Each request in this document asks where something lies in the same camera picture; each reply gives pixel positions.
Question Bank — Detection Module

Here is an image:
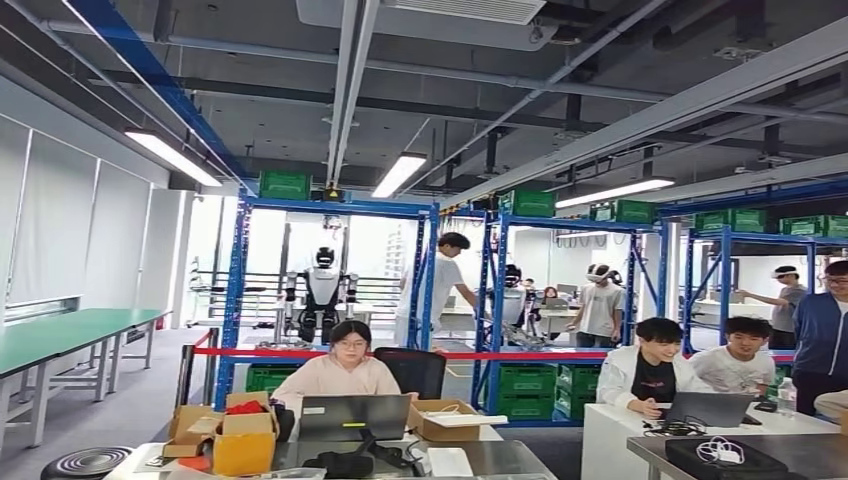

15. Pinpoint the blue steel shelf rack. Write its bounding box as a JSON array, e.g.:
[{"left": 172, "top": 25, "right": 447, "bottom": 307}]
[
  {"left": 213, "top": 193, "right": 441, "bottom": 413},
  {"left": 470, "top": 211, "right": 672, "bottom": 425},
  {"left": 680, "top": 227, "right": 848, "bottom": 356}
]

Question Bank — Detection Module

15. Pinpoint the steel workbench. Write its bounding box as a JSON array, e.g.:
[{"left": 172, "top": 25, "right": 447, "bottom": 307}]
[
  {"left": 625, "top": 433, "right": 848, "bottom": 480},
  {"left": 104, "top": 439, "right": 559, "bottom": 480}
]

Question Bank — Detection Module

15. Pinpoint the long ceiling light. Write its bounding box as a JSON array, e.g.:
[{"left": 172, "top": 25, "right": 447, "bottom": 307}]
[
  {"left": 370, "top": 151, "right": 429, "bottom": 199},
  {"left": 123, "top": 128, "right": 224, "bottom": 189},
  {"left": 554, "top": 175, "right": 678, "bottom": 211}
]

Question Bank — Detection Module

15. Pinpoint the white and black humanoid robot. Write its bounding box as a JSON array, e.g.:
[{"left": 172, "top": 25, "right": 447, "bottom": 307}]
[
  {"left": 283, "top": 246, "right": 360, "bottom": 346},
  {"left": 498, "top": 264, "right": 533, "bottom": 347}
]

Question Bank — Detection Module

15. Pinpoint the green plastic crate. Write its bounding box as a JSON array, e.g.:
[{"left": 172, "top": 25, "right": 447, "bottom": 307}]
[
  {"left": 588, "top": 199, "right": 658, "bottom": 226},
  {"left": 556, "top": 363, "right": 602, "bottom": 420},
  {"left": 496, "top": 363, "right": 558, "bottom": 399},
  {"left": 245, "top": 365, "right": 301, "bottom": 396},
  {"left": 496, "top": 395, "right": 558, "bottom": 421},
  {"left": 779, "top": 214, "right": 848, "bottom": 239},
  {"left": 257, "top": 170, "right": 313, "bottom": 202},
  {"left": 692, "top": 208, "right": 768, "bottom": 234},
  {"left": 497, "top": 189, "right": 557, "bottom": 219}
]

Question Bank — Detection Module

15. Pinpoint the black office chair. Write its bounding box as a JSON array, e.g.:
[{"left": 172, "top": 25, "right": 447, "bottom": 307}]
[{"left": 373, "top": 347, "right": 448, "bottom": 401}]

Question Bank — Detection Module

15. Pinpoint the grey laptop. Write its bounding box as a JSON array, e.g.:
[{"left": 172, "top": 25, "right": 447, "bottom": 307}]
[
  {"left": 663, "top": 391, "right": 757, "bottom": 429},
  {"left": 298, "top": 394, "right": 414, "bottom": 444}
]

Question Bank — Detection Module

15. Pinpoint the brown cardboard box with sheet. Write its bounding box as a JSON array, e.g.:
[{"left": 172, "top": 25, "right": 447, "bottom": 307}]
[{"left": 406, "top": 398, "right": 509, "bottom": 444}]

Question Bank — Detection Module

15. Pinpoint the red barrier belt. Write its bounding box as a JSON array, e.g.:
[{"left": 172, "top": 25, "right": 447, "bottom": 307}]
[{"left": 192, "top": 345, "right": 796, "bottom": 365}]

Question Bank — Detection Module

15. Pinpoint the white paper sheet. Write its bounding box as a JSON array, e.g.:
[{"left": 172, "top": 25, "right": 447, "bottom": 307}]
[{"left": 426, "top": 447, "right": 476, "bottom": 479}]

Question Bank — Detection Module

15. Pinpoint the black bag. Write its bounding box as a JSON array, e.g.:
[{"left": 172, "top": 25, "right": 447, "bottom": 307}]
[{"left": 274, "top": 402, "right": 297, "bottom": 444}]

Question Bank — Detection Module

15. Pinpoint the white ceiling air vent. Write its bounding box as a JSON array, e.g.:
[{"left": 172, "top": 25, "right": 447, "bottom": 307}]
[{"left": 295, "top": 0, "right": 559, "bottom": 52}]

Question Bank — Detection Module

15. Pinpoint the black headset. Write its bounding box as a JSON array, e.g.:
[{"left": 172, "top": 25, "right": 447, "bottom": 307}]
[{"left": 300, "top": 429, "right": 427, "bottom": 480}]

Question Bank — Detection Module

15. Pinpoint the red cloth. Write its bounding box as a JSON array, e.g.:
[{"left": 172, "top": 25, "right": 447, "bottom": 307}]
[{"left": 225, "top": 398, "right": 270, "bottom": 417}]

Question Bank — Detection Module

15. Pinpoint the white desk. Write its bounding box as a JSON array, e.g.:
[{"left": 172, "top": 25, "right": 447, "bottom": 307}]
[{"left": 580, "top": 399, "right": 843, "bottom": 480}]

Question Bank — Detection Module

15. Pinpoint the yellowish cardboard box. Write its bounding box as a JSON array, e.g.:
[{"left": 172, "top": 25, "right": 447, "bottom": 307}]
[{"left": 210, "top": 390, "right": 280, "bottom": 478}]

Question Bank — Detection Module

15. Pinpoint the grey roller blind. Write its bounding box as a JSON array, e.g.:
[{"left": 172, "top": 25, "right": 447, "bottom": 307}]
[
  {"left": 7, "top": 131, "right": 99, "bottom": 306},
  {"left": 82, "top": 160, "right": 152, "bottom": 311}
]

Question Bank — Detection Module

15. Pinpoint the small brown cardboard box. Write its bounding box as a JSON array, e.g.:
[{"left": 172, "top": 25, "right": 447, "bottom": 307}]
[{"left": 161, "top": 404, "right": 223, "bottom": 460}]

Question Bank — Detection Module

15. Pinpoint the black carrying case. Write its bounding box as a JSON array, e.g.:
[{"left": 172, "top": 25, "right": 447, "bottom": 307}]
[{"left": 663, "top": 436, "right": 791, "bottom": 480}]

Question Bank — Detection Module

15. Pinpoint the green-top table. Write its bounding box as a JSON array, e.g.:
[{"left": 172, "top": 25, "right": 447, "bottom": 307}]
[{"left": 0, "top": 307, "right": 175, "bottom": 453}]

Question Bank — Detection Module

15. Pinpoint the clear water bottle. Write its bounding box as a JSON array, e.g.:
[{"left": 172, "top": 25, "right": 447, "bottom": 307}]
[{"left": 775, "top": 376, "right": 799, "bottom": 419}]

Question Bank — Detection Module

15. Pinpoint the round black ribbed stool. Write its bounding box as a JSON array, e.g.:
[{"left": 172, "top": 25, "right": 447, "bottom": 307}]
[{"left": 40, "top": 446, "right": 134, "bottom": 480}]

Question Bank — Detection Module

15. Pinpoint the black barrier post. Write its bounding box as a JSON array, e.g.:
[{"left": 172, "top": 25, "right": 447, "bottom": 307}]
[
  {"left": 176, "top": 343, "right": 196, "bottom": 408},
  {"left": 201, "top": 327, "right": 221, "bottom": 407}
]

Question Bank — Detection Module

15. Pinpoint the white cable with charger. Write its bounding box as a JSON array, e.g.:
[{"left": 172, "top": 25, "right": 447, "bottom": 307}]
[{"left": 694, "top": 435, "right": 747, "bottom": 466}]

